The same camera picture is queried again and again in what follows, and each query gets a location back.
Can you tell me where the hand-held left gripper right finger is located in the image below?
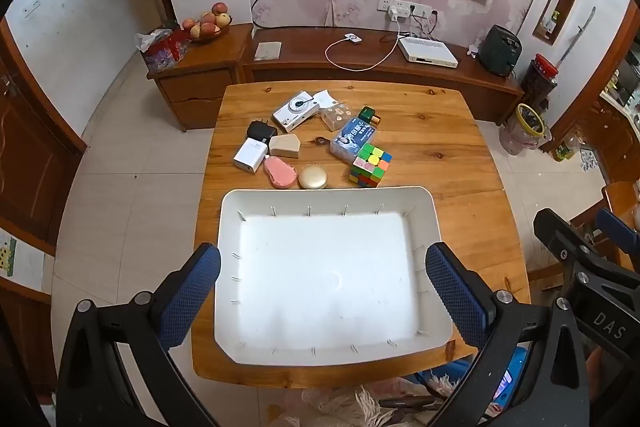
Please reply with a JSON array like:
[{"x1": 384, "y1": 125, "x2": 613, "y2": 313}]
[{"x1": 425, "y1": 241, "x2": 592, "y2": 427}]

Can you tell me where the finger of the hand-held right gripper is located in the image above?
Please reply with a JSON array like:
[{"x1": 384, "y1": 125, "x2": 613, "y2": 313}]
[
  {"x1": 594, "y1": 208, "x2": 640, "y2": 269},
  {"x1": 533, "y1": 208, "x2": 608, "y2": 275}
]

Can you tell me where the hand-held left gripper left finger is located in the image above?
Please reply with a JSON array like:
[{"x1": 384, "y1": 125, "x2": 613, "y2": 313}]
[{"x1": 56, "y1": 242, "x2": 223, "y2": 427}]

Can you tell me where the white plastic tray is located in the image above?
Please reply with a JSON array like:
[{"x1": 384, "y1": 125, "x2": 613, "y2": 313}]
[{"x1": 214, "y1": 186, "x2": 454, "y2": 367}]

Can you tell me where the black plug charger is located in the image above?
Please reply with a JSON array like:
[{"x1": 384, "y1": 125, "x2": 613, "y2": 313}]
[{"x1": 248, "y1": 119, "x2": 275, "y2": 142}]

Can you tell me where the green bottle with gold cap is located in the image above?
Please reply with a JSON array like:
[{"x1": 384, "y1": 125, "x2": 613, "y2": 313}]
[{"x1": 358, "y1": 106, "x2": 383, "y2": 128}]

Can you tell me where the wooden chair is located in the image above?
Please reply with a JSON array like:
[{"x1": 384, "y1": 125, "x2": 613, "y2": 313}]
[{"x1": 527, "y1": 181, "x2": 640, "y2": 290}]

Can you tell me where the plastic bottle with green label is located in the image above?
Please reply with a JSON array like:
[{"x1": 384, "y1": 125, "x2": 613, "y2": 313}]
[{"x1": 552, "y1": 134, "x2": 583, "y2": 162}]

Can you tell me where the blue plastic stool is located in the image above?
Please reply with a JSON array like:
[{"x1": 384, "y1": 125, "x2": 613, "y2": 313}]
[{"x1": 414, "y1": 347, "x2": 528, "y2": 410}]

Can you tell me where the clear jar with yellow rim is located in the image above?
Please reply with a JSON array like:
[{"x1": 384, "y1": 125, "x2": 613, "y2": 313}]
[{"x1": 499, "y1": 103, "x2": 552, "y2": 156}]

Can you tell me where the wooden table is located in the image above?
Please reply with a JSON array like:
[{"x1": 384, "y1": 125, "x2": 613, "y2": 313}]
[{"x1": 192, "y1": 81, "x2": 532, "y2": 390}]

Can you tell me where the white power adapter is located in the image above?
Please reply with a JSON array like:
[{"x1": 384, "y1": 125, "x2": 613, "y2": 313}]
[{"x1": 233, "y1": 138, "x2": 269, "y2": 174}]

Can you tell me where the pink pear-shaped case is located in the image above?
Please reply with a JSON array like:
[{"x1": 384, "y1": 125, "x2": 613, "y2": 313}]
[{"x1": 263, "y1": 155, "x2": 298, "y2": 189}]

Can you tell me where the dark jar with red lid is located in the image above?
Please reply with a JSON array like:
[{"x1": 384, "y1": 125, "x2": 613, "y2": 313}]
[{"x1": 520, "y1": 53, "x2": 558, "y2": 110}]

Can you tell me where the colourful puzzle cube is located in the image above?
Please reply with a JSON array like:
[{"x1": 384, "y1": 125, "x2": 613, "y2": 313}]
[{"x1": 350, "y1": 143, "x2": 393, "y2": 188}]

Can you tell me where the cream fringed mop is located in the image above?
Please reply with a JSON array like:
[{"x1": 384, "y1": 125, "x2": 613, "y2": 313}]
[{"x1": 277, "y1": 384, "x2": 451, "y2": 427}]

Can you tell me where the gold round compact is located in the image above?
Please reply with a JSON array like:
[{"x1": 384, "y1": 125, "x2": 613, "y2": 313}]
[{"x1": 298, "y1": 164, "x2": 329, "y2": 190}]

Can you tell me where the beige faceted box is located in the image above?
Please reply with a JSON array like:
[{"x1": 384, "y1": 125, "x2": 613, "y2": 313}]
[{"x1": 269, "y1": 133, "x2": 302, "y2": 158}]

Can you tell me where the blue clear plastic box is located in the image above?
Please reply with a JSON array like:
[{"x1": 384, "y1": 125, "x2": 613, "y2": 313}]
[{"x1": 330, "y1": 117, "x2": 377, "y2": 164}]

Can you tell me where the black speaker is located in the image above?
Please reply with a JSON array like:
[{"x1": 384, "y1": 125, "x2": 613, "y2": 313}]
[{"x1": 477, "y1": 25, "x2": 522, "y2": 78}]

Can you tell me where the wooden side cabinet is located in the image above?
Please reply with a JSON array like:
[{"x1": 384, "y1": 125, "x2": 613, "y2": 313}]
[{"x1": 146, "y1": 24, "x2": 253, "y2": 132}]

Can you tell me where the wooden door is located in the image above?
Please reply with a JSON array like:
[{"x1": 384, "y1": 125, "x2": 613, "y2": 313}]
[{"x1": 0, "y1": 19, "x2": 87, "y2": 253}]

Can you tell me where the white set-top box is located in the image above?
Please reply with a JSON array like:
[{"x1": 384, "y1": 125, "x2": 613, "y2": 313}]
[{"x1": 397, "y1": 36, "x2": 459, "y2": 68}]

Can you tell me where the red tissue packet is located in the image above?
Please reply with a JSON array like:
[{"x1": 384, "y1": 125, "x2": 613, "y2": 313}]
[{"x1": 135, "y1": 27, "x2": 190, "y2": 72}]

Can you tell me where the grey booklet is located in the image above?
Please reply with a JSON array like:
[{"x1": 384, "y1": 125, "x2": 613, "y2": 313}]
[{"x1": 253, "y1": 42, "x2": 282, "y2": 61}]

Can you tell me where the long wooden television cabinet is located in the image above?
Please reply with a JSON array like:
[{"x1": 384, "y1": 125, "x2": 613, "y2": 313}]
[{"x1": 242, "y1": 24, "x2": 525, "y2": 125}]

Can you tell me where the bowl of fruit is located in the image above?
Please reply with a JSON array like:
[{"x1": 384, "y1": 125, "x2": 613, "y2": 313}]
[{"x1": 181, "y1": 3, "x2": 233, "y2": 44}]

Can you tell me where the wall chart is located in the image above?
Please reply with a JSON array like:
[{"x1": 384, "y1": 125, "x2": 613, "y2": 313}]
[{"x1": 0, "y1": 231, "x2": 46, "y2": 289}]

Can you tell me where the white compact camera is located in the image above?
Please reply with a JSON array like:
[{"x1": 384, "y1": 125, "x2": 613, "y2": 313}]
[{"x1": 272, "y1": 91, "x2": 321, "y2": 132}]

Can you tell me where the white cable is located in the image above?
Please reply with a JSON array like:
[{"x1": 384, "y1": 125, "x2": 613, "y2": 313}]
[{"x1": 325, "y1": 19, "x2": 401, "y2": 72}]

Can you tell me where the white wall socket strip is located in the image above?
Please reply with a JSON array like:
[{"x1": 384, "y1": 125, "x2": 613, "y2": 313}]
[{"x1": 377, "y1": 0, "x2": 433, "y2": 14}]

